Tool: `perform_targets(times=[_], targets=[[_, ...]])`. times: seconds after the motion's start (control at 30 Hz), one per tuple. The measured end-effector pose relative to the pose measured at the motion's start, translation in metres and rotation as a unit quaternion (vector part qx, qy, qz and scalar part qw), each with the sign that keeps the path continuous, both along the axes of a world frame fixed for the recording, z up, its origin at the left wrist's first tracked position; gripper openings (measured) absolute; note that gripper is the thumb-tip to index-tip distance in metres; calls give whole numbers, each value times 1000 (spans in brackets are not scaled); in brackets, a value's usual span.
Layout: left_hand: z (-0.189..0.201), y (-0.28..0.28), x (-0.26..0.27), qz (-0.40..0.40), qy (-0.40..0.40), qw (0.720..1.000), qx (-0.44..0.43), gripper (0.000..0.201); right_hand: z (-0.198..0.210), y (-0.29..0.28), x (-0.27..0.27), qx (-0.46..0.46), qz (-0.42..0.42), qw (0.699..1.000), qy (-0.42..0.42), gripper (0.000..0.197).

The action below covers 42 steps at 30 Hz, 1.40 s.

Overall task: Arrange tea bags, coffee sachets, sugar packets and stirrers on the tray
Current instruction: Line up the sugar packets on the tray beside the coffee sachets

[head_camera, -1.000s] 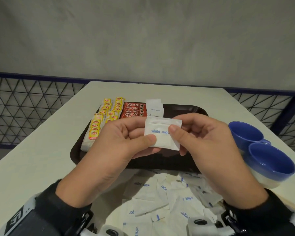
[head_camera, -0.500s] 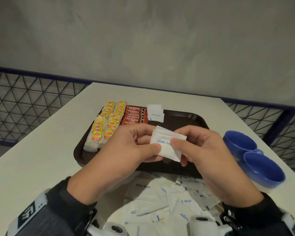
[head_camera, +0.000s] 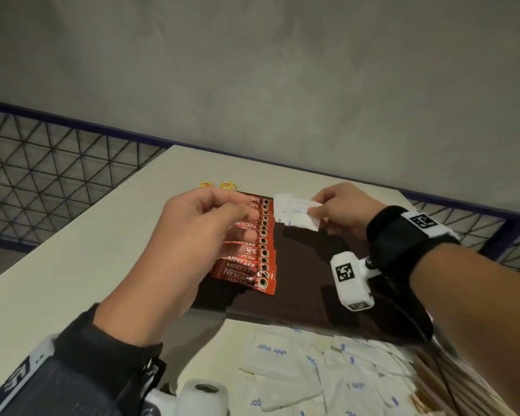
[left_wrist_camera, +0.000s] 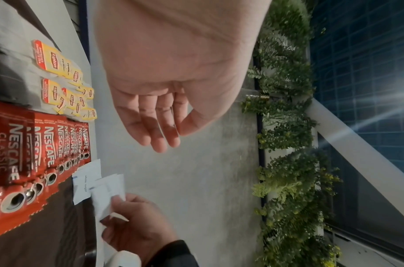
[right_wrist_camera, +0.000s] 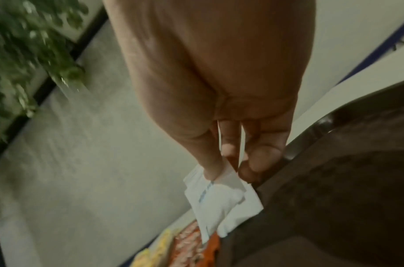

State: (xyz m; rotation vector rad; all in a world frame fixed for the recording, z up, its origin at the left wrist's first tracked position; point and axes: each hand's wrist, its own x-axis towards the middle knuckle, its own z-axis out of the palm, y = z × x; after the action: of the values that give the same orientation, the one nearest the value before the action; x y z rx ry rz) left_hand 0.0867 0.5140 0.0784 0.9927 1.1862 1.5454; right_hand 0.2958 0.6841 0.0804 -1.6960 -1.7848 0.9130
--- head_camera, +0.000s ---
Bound black right wrist band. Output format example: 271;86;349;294
366;205;462;282

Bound brown plastic tray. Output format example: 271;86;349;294
190;192;434;347

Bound white sugar sachets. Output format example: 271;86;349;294
238;326;421;416

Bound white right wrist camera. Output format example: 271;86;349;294
329;251;382;311

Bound black left wrist band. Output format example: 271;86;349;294
0;303;168;416

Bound person's right forearm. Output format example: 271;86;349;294
409;243;520;416

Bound person's right hand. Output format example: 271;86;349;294
308;182;387;241

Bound bundle of wooden stir sticks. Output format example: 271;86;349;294
411;341;517;416

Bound white box with marker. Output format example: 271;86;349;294
145;378;229;416

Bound row of red Nescafe sachets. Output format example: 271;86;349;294
211;192;277;296

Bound person's left hand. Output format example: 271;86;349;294
93;187;261;347

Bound black wrist band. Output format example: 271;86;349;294
366;205;462;282
0;303;168;416

